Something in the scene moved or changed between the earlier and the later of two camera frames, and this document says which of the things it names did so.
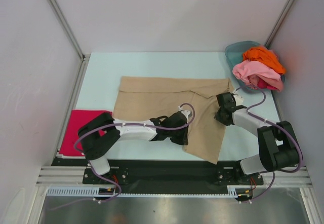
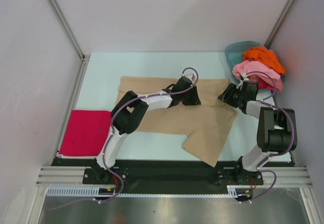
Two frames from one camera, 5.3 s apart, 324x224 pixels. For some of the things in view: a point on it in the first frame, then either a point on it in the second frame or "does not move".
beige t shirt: x=141 y=99 does not move
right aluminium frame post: x=284 y=14 does not move
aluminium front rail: x=74 y=176 does not move
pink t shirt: x=250 y=71 does not move
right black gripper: x=218 y=117 → x=231 y=88
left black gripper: x=183 y=140 → x=194 y=100
